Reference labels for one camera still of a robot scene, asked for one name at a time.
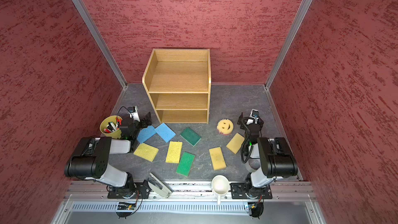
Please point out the markers in cup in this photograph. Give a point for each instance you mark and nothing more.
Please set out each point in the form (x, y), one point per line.
(114, 126)

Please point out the left light blue sponge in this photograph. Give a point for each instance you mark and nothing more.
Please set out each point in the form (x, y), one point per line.
(146, 134)

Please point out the clear tape roll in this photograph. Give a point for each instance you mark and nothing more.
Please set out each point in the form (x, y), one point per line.
(253, 164)

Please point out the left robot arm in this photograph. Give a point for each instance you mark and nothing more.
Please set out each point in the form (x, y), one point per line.
(89, 160)

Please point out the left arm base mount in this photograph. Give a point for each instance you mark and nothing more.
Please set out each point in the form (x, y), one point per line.
(139, 190)

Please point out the dark green sponge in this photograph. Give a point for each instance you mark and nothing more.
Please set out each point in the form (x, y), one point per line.
(190, 136)

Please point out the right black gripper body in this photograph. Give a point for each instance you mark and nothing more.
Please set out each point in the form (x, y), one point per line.
(252, 124)

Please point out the wooden three-tier shelf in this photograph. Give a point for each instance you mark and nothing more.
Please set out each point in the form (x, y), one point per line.
(178, 84)

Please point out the white mug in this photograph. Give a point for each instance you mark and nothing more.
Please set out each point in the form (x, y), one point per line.
(220, 186)

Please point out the yellow smiley face sponge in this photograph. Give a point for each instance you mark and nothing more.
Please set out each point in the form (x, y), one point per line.
(225, 126)

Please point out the right light blue sponge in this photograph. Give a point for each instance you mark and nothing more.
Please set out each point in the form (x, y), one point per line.
(166, 133)

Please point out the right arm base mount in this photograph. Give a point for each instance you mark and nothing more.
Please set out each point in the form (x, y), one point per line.
(244, 191)

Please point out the bright green sponge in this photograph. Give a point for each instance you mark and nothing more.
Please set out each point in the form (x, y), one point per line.
(185, 164)

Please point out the grey stapler on rail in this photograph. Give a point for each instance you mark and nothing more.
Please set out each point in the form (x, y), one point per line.
(158, 187)

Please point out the light blue sponge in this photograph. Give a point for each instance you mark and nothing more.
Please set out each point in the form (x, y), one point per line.
(146, 134)
(166, 133)

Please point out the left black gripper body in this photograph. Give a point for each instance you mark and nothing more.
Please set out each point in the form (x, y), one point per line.
(142, 123)

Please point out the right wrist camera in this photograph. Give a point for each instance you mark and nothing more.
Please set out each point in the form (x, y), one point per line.
(254, 114)

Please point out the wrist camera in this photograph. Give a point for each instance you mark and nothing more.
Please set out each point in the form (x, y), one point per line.
(133, 113)
(254, 114)

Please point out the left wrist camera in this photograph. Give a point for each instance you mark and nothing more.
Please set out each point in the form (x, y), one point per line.
(133, 113)

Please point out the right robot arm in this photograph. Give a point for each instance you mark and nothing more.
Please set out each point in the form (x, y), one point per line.
(275, 156)

